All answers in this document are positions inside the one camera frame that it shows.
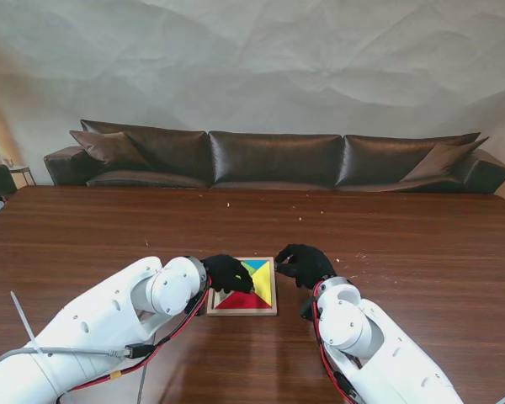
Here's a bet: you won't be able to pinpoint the white crumpled backdrop sheet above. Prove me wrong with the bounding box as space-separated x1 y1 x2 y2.
0 0 505 199

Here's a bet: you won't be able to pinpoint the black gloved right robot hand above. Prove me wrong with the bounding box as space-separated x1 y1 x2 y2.
274 243 338 290

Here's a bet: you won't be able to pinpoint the light wooden square tray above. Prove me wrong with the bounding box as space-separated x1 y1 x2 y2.
205 256 278 316

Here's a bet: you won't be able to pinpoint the brown throw cushion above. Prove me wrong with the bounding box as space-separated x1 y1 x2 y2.
398 136 491 184
69 130 152 173

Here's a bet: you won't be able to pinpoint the large red tangram triangle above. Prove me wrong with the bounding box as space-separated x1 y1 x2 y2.
215 291 274 311

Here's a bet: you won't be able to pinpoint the red black left arm cables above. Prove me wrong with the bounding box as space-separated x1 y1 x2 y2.
56 275 214 399

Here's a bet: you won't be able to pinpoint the small metal side table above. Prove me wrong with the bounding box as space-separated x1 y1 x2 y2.
6 157 38 187

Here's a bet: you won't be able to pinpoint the dark brown leather sofa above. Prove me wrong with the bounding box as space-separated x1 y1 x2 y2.
43 120 505 195

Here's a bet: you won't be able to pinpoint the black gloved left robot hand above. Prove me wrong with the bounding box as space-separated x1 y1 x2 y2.
201 253 256 295

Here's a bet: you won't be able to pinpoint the grey usb cable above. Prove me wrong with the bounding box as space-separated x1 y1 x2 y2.
0 343 157 404

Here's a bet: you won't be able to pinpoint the large yellow tangram triangle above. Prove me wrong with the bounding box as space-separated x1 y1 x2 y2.
252 260 274 305

